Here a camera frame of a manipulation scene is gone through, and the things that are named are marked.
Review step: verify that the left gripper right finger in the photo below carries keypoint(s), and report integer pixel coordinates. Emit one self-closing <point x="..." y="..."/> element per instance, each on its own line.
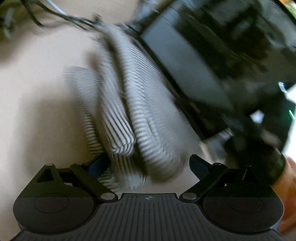
<point x="208" y="174"/>

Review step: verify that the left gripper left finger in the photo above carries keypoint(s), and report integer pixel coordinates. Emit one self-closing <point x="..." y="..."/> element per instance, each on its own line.
<point x="85" y="177"/>

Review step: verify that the striped white garment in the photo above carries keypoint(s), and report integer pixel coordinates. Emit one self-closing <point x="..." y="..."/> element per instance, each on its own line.
<point x="133" y="127"/>

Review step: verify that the person's right hand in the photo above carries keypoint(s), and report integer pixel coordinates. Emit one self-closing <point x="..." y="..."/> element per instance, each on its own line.
<point x="286" y="190"/>

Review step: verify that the computer tower case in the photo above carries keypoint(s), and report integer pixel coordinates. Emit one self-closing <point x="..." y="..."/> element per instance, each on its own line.
<point x="230" y="62"/>

